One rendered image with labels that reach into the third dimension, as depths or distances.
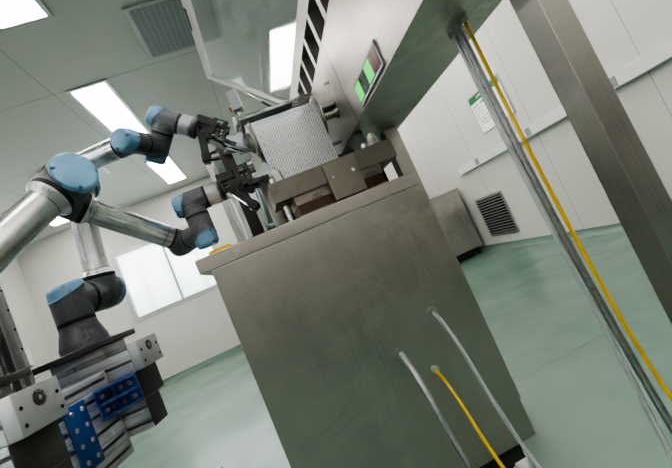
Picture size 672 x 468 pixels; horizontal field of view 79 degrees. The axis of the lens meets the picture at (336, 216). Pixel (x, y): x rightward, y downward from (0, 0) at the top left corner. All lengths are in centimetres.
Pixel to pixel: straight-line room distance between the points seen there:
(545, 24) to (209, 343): 664
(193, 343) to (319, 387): 602
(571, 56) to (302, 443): 103
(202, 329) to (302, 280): 599
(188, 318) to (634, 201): 665
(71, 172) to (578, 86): 115
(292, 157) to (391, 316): 63
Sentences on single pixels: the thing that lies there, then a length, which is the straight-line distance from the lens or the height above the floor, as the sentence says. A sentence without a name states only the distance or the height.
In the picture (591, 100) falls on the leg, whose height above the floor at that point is 84.
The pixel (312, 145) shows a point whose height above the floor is 115.
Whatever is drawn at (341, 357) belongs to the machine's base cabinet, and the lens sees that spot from 114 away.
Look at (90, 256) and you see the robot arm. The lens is 174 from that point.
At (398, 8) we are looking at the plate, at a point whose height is 119.
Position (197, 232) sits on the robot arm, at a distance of 136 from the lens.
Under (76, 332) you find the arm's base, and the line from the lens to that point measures 161.
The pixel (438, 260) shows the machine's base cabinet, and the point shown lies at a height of 64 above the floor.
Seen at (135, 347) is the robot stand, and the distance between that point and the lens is 151.
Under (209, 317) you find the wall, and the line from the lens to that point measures 702.
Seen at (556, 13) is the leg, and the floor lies 100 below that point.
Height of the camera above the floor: 77
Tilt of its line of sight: 5 degrees up
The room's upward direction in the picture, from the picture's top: 24 degrees counter-clockwise
